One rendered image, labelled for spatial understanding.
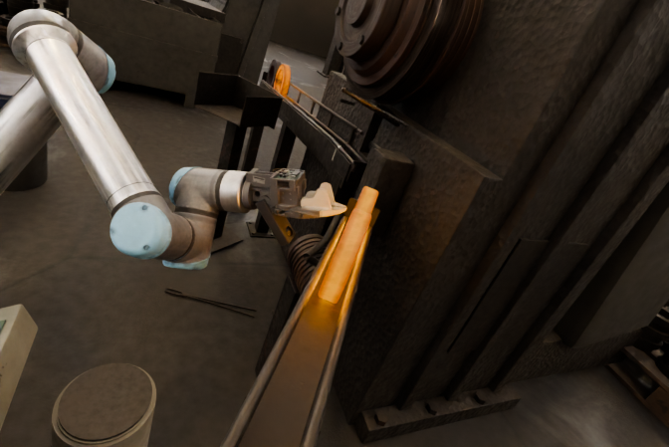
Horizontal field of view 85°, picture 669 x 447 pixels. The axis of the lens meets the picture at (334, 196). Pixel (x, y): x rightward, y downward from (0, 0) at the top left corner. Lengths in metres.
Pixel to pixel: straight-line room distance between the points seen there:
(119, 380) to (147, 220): 0.24
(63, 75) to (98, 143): 0.18
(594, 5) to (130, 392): 0.99
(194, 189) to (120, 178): 0.15
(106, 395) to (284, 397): 0.27
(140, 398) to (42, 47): 0.70
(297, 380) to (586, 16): 0.78
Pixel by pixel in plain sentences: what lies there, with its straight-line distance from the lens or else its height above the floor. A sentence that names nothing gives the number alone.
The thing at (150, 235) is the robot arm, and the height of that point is 0.65.
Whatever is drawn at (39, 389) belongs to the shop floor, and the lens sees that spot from 1.31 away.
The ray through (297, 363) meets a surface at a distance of 0.51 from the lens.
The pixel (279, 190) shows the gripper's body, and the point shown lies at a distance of 0.75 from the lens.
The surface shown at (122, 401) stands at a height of 0.52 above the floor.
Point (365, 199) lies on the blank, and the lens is 0.70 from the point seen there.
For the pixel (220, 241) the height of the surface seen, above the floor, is 0.01.
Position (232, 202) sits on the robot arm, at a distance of 0.79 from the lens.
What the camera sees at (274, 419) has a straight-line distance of 0.46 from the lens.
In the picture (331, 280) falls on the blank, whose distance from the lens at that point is 0.56.
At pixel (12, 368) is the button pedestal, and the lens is 0.60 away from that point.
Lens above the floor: 1.05
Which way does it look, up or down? 24 degrees down
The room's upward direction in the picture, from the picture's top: 20 degrees clockwise
